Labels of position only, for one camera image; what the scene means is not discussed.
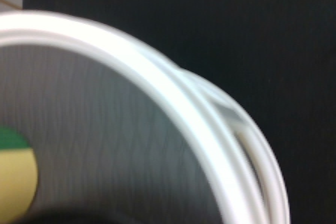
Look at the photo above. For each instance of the white two-tier lazy Susan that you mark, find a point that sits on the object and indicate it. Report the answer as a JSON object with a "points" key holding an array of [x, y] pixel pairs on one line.
{"points": [[144, 143]]}

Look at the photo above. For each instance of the black tablecloth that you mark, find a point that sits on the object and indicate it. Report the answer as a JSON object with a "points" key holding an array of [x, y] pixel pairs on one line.
{"points": [[264, 49]]}

